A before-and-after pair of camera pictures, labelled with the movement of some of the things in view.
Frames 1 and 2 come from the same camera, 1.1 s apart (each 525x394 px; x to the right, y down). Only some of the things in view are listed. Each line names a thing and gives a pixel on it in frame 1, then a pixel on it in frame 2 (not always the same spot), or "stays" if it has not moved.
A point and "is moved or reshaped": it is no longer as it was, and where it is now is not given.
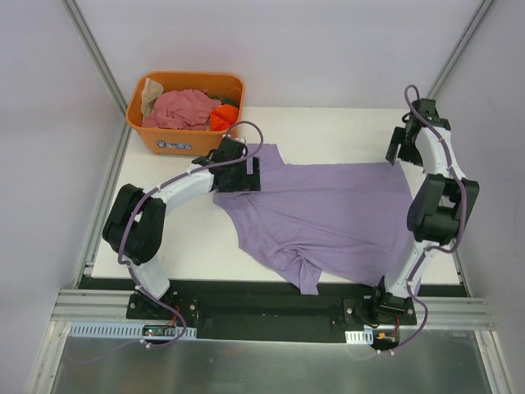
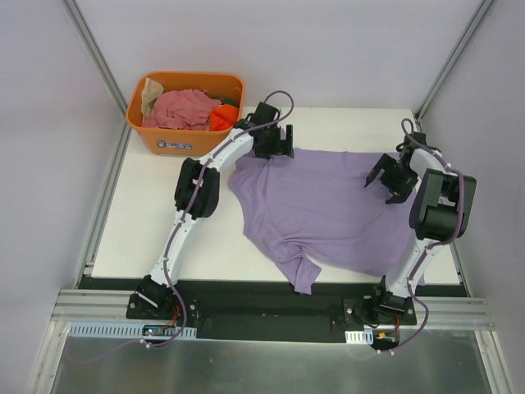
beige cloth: [152, 90] stays
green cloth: [225, 100] stays
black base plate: [273, 311] stays
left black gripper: [239, 180] → [271, 147]
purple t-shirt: [349, 221] is moved or reshaped
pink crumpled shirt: [181, 108] stays
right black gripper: [401, 148] → [394, 179]
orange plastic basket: [167, 141] stays
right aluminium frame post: [461, 47] stays
